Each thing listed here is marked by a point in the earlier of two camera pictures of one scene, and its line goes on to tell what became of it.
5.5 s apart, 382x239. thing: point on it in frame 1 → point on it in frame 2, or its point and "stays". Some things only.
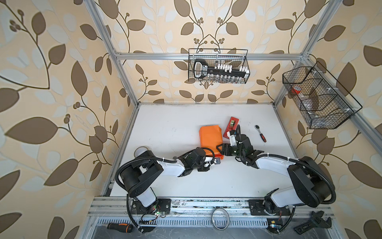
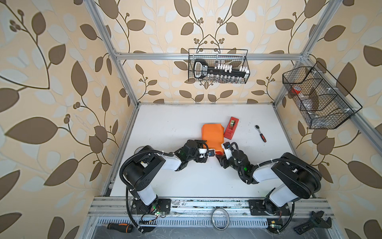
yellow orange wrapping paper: (210, 137) stays
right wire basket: (323, 102) stays
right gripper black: (226, 146) → (223, 160)
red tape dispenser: (232, 125) stays
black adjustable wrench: (317, 220) stays
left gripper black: (204, 169) → (201, 145)
